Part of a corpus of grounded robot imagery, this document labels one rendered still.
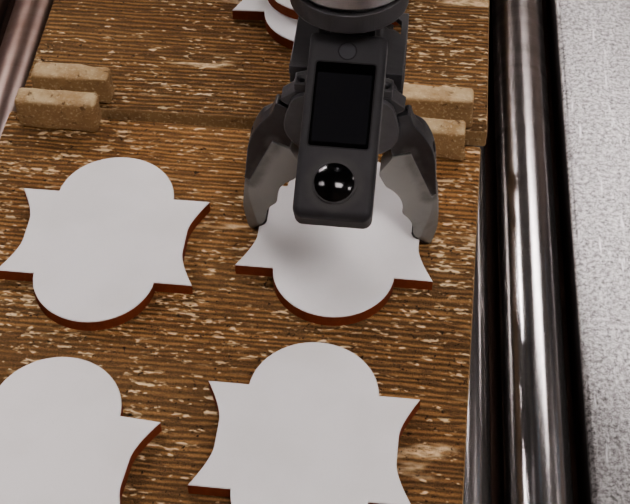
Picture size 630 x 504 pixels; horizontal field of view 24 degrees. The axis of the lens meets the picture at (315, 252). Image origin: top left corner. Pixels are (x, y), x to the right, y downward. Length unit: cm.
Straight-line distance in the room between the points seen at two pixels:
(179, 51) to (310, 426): 38
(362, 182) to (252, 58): 31
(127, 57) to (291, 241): 24
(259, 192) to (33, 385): 19
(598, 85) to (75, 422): 50
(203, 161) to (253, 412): 23
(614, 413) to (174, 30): 47
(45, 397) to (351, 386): 19
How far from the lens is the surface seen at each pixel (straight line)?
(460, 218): 101
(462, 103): 106
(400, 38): 93
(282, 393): 90
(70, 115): 107
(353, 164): 84
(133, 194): 102
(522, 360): 96
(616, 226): 105
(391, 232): 99
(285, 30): 114
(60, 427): 90
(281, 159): 94
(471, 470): 90
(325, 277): 96
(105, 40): 116
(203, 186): 103
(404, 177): 94
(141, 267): 97
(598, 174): 109
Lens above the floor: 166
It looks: 48 degrees down
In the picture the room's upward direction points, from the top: straight up
